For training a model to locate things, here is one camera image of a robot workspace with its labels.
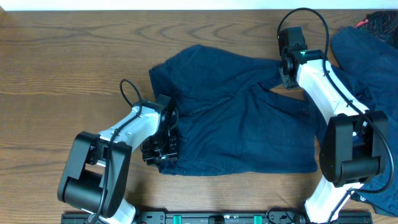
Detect black patterned garment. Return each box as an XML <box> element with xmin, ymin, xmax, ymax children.
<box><xmin>356</xmin><ymin>11</ymin><xmax>397</xmax><ymax>48</ymax></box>

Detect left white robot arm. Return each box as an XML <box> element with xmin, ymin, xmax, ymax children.
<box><xmin>57</xmin><ymin>95</ymin><xmax>179</xmax><ymax>223</ymax></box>

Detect dark blue shorts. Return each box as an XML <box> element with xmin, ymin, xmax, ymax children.
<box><xmin>149</xmin><ymin>45</ymin><xmax>318</xmax><ymax>176</ymax></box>

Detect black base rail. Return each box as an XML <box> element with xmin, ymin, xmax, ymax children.
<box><xmin>60</xmin><ymin>209</ymin><xmax>373</xmax><ymax>224</ymax></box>

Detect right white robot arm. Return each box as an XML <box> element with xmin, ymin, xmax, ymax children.
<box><xmin>279</xmin><ymin>46</ymin><xmax>392</xmax><ymax>223</ymax></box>

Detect dark blue clothes pile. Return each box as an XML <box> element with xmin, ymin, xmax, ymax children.
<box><xmin>303</xmin><ymin>26</ymin><xmax>398</xmax><ymax>218</ymax></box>

